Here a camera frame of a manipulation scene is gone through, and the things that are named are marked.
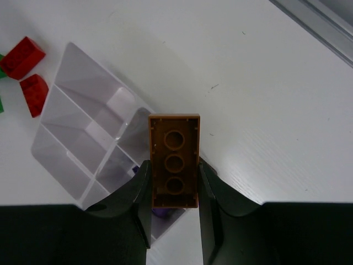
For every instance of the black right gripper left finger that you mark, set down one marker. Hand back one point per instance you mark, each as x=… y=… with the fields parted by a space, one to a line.
x=115 y=230

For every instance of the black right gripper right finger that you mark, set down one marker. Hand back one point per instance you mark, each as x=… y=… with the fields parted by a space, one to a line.
x=237 y=230

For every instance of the purple lego brick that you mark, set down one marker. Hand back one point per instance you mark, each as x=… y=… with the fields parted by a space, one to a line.
x=159 y=212

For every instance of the orange lego brick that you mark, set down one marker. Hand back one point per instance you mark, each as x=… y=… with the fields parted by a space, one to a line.
x=174 y=142

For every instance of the red arch lego brick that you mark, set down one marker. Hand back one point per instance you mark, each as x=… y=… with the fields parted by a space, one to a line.
x=35 y=91

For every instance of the small green lego brick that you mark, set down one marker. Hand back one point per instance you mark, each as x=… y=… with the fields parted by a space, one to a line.
x=2 y=73

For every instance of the white divided storage box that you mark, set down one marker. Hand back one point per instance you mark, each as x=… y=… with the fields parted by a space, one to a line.
x=93 y=131

